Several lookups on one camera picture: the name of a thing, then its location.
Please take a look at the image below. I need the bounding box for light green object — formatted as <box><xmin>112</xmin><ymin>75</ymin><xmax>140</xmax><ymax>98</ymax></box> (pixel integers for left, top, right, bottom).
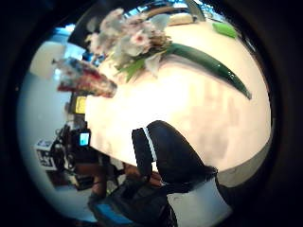
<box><xmin>212</xmin><ymin>21</ymin><xmax>239</xmax><ymax>40</ymax></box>

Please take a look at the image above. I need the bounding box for the person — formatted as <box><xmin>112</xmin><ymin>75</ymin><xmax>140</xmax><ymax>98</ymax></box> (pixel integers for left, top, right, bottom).
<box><xmin>87</xmin><ymin>162</ymin><xmax>178</xmax><ymax>227</ymax></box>

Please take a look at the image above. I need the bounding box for white marker cube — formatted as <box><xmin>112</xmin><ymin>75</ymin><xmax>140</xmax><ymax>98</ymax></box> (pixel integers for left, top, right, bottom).
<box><xmin>33</xmin><ymin>138</ymin><xmax>59</xmax><ymax>172</ymax></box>

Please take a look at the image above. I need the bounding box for yellow object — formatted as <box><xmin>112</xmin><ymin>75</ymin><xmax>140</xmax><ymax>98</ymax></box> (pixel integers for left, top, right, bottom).
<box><xmin>75</xmin><ymin>96</ymin><xmax>88</xmax><ymax>115</ymax></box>

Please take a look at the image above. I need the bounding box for pink white flower bouquet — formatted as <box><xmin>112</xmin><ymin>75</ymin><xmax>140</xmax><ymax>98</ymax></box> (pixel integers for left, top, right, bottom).
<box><xmin>84</xmin><ymin>8</ymin><xmax>253</xmax><ymax>100</ymax></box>

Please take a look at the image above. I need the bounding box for tan wooden object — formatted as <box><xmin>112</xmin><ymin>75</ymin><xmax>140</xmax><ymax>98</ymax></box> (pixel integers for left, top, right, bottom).
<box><xmin>166</xmin><ymin>12</ymin><xmax>198</xmax><ymax>26</ymax></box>

